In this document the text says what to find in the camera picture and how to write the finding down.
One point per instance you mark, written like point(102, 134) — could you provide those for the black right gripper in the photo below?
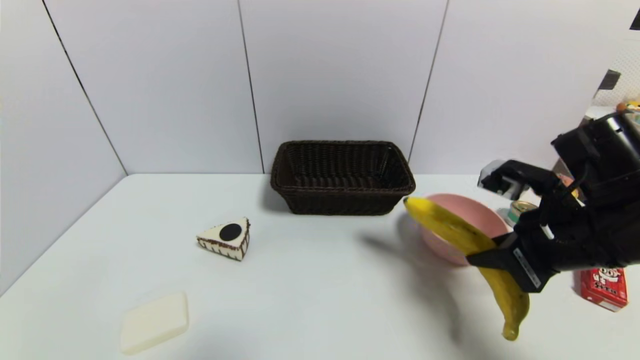
point(526, 267)

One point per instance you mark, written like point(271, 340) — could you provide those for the yellow banana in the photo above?
point(450, 225)

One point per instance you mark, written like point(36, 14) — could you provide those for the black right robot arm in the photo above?
point(610, 150)

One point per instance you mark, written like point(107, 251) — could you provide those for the pink bowl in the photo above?
point(480, 212)

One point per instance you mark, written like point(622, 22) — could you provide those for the green labelled tin can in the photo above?
point(520, 210)

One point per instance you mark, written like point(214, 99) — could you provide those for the cream puff pastry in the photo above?
point(566, 180)

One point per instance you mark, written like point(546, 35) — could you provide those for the red snack box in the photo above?
point(605, 290)

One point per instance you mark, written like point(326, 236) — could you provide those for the dark brown wicker basket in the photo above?
point(340, 202)

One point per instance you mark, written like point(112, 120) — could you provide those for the white background desk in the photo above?
point(597, 112)

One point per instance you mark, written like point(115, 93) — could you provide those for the orange toy fruit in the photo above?
point(629, 105)

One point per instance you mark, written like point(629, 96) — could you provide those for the black corner fixture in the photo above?
point(636, 20)

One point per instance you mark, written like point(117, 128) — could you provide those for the triangular cake slice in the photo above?
point(220, 245)

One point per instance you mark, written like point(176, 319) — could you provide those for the white soap bar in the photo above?
point(154, 322)

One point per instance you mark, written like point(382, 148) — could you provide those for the black wall mounted block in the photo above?
point(609, 80)

